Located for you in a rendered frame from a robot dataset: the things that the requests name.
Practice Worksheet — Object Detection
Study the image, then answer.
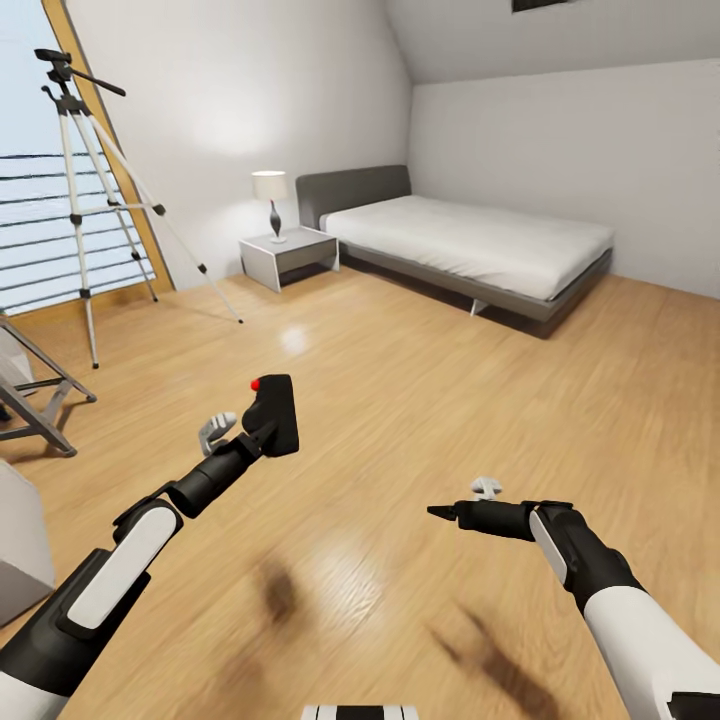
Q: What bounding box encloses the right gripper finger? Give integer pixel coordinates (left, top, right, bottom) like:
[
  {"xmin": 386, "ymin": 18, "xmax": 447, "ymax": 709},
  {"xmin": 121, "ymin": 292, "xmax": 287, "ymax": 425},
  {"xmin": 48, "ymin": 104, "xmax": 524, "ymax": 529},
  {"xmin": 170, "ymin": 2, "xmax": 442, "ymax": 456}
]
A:
[{"xmin": 427, "ymin": 503, "xmax": 458, "ymax": 521}]

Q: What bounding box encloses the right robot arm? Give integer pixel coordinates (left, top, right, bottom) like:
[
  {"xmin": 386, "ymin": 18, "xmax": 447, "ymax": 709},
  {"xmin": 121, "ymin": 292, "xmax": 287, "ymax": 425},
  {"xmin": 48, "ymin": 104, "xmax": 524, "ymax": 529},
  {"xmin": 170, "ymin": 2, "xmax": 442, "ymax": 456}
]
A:
[{"xmin": 427, "ymin": 477, "xmax": 720, "ymax": 720}]

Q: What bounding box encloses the digital camera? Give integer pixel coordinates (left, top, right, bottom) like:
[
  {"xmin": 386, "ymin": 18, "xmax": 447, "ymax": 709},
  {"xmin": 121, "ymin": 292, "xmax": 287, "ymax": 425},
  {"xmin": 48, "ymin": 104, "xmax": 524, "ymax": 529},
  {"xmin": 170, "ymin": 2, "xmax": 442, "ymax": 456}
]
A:
[{"xmin": 242, "ymin": 374, "xmax": 299, "ymax": 459}]

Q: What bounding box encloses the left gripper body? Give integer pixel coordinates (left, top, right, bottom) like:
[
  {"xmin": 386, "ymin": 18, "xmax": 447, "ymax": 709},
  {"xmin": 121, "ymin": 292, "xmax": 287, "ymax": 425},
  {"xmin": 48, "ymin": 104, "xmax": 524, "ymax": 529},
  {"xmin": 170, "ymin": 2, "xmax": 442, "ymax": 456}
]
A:
[{"xmin": 193, "ymin": 432, "xmax": 263, "ymax": 498}]

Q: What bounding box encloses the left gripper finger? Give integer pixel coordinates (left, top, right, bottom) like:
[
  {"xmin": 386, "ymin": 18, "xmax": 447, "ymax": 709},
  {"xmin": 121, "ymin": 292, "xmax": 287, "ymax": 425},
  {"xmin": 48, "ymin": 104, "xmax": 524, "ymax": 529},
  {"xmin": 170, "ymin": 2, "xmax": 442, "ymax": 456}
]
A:
[{"xmin": 248, "ymin": 421, "xmax": 278, "ymax": 447}]

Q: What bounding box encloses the camera tripod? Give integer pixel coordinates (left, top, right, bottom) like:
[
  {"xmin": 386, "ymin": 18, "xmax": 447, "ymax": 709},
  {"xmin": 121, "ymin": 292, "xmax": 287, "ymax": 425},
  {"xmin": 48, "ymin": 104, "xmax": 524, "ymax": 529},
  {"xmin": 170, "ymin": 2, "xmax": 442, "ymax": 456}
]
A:
[{"xmin": 34, "ymin": 49, "xmax": 215, "ymax": 369}]

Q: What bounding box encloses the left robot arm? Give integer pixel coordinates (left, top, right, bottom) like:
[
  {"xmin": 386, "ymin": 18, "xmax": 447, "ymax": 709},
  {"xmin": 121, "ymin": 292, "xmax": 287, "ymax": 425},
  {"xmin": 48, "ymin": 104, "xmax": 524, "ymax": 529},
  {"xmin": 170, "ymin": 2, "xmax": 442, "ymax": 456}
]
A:
[{"xmin": 0, "ymin": 413, "xmax": 278, "ymax": 720}]

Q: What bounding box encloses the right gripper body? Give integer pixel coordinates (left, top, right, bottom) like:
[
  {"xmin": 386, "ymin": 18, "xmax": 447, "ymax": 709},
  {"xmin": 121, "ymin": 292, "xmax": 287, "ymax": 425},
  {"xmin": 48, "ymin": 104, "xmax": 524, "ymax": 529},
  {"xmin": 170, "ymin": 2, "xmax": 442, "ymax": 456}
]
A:
[{"xmin": 457, "ymin": 500, "xmax": 508, "ymax": 537}]

